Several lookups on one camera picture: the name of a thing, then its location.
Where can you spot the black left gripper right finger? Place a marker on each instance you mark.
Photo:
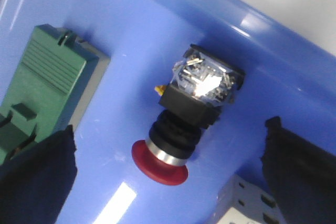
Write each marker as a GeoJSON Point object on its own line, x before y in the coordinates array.
{"type": "Point", "coordinates": [299, 174]}

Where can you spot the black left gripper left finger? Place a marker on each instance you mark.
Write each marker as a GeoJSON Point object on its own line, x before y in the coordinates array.
{"type": "Point", "coordinates": [36, 183]}

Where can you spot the red emergency stop button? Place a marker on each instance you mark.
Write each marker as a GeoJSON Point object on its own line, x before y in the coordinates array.
{"type": "Point", "coordinates": [193, 100]}

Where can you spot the white terminal block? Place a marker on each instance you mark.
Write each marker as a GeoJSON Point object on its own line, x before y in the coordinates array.
{"type": "Point", "coordinates": [242, 202]}

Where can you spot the green terminal block module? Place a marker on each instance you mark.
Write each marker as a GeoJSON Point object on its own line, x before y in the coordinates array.
{"type": "Point", "coordinates": [51, 89]}

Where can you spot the blue plastic tray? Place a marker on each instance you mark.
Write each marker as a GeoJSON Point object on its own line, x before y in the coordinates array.
{"type": "Point", "coordinates": [286, 76]}

